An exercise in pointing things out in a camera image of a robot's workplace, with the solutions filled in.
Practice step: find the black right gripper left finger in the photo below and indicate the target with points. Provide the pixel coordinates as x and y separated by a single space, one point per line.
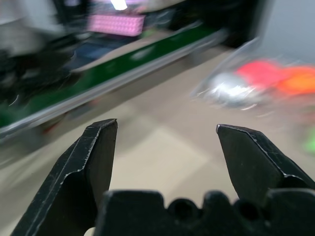
73 172

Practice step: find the pink perforated tray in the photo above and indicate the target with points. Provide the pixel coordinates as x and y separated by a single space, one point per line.
115 24

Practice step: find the shiny silver item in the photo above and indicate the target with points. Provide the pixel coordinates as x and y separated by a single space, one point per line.
229 89

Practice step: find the green conveyor belt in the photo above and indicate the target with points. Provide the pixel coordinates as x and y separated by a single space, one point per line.
103 73

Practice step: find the red pink item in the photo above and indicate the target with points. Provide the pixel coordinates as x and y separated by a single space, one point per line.
258 73

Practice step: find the bright green item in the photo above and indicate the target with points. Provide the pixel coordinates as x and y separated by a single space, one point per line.
310 142

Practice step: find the orange item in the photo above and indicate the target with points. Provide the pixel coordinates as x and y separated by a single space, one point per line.
299 82

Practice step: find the clear bag of colourful items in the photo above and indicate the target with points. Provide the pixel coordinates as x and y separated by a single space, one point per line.
248 81

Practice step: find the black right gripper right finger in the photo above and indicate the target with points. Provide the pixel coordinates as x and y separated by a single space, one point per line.
256 159

